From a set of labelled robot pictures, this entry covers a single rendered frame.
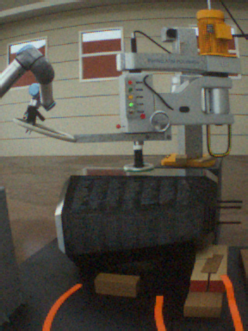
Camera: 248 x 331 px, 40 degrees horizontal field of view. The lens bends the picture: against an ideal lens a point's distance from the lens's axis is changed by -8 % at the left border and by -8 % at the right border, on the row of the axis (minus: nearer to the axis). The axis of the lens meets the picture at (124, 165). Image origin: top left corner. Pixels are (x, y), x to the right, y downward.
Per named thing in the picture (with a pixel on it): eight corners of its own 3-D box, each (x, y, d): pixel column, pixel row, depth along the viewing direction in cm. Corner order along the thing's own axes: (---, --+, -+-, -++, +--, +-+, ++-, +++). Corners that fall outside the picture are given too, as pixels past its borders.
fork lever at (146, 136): (164, 138, 272) (164, 131, 271) (173, 140, 253) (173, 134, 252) (72, 140, 258) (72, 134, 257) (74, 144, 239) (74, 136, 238)
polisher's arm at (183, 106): (224, 135, 283) (220, 77, 274) (237, 138, 260) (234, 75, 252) (138, 139, 268) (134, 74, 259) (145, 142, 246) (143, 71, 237)
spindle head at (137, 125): (167, 132, 273) (164, 75, 265) (177, 134, 252) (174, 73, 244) (120, 134, 266) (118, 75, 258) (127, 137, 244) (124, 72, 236)
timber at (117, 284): (96, 293, 239) (94, 279, 237) (101, 285, 250) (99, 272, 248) (136, 297, 231) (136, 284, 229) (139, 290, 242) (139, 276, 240)
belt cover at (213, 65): (226, 79, 278) (226, 60, 275) (241, 78, 254) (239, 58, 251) (114, 77, 259) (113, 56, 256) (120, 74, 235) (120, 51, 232)
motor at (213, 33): (221, 60, 276) (217, 17, 269) (239, 57, 246) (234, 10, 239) (192, 58, 270) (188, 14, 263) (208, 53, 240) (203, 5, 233)
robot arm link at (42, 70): (58, 66, 184) (58, 104, 250) (45, 53, 184) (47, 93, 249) (42, 79, 181) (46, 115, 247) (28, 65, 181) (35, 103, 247)
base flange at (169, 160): (170, 157, 369) (170, 152, 369) (216, 158, 354) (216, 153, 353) (159, 165, 324) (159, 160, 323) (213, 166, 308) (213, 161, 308)
